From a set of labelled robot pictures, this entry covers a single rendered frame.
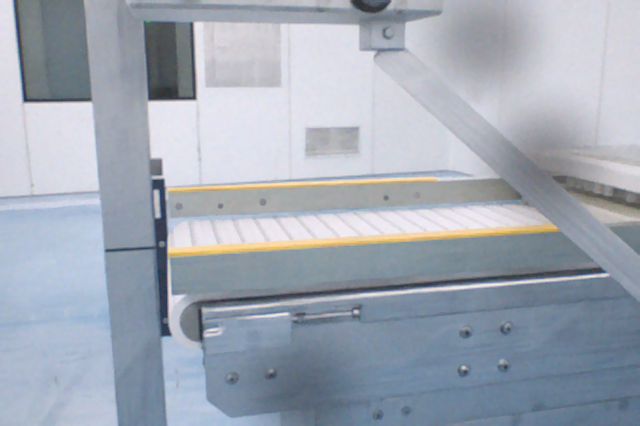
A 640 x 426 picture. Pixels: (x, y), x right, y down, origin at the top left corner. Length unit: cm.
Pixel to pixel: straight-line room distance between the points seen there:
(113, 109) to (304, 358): 38
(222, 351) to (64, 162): 507
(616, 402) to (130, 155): 61
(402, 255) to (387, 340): 8
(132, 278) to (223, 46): 484
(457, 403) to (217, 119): 508
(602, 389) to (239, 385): 39
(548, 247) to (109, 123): 49
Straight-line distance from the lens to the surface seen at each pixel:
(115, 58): 75
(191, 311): 50
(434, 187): 81
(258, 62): 564
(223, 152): 564
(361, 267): 50
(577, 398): 72
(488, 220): 76
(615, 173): 72
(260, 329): 50
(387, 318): 53
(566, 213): 49
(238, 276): 48
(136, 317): 80
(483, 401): 66
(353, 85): 598
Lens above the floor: 105
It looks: 13 degrees down
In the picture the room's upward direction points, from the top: straight up
